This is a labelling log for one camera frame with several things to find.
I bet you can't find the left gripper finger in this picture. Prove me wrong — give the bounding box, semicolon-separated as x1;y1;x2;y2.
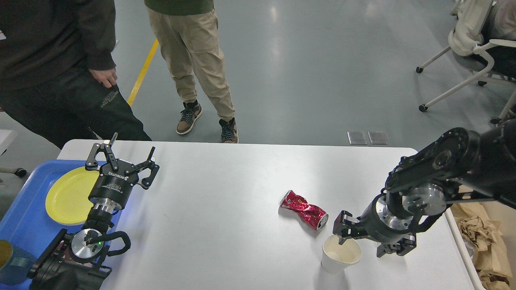
84;132;119;176
124;147;160;190

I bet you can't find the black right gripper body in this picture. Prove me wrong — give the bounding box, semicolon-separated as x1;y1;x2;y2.
360;194;420;244

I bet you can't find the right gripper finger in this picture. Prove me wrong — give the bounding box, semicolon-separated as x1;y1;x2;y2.
376;234;417;258
333;210;369;245

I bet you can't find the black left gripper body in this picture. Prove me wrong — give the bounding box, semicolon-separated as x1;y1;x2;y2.
88;161;139;210

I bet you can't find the crushed red soda can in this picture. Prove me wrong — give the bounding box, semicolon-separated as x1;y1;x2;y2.
279;190;329;231

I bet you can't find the white paper cup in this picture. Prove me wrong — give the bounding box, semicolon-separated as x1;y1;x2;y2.
321;235;362;273

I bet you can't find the yellow plate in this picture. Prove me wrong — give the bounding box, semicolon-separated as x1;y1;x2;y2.
45;168;98;226

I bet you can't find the brown paper bag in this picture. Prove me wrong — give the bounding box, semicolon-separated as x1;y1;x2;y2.
450;203;511;273

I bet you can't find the dark teal mug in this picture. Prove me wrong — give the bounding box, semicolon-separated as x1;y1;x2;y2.
0;239;37;285

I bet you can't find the brown paper ball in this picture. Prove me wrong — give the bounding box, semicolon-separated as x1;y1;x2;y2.
459;216;495;251

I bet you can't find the brown paper wad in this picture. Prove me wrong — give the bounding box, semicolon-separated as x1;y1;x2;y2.
477;269;512;290

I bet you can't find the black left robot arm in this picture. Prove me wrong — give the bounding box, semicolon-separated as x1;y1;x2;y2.
27;133;160;290

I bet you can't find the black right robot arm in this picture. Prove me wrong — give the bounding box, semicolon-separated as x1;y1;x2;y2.
333;119;516;257

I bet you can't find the metal floor socket right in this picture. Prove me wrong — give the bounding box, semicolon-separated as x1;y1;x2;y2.
367;131;389;145

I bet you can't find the metal floor socket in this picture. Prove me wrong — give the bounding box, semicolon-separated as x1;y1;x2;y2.
347;131;368;145
367;131;389;145

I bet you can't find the white side table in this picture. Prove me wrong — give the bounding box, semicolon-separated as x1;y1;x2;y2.
0;129;18;155

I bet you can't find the metal floor socket left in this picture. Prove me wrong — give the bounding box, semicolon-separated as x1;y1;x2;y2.
347;131;368;145

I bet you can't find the person in black clothes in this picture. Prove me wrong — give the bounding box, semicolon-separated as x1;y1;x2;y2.
0;0;151;149

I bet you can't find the beige plastic bin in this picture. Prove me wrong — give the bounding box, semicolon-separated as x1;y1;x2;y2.
445;201;515;290

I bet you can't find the person in green sweater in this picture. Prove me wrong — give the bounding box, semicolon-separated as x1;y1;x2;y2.
144;0;239;143

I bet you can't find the white office chair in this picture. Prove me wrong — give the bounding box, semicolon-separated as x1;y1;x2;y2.
415;0;516;112

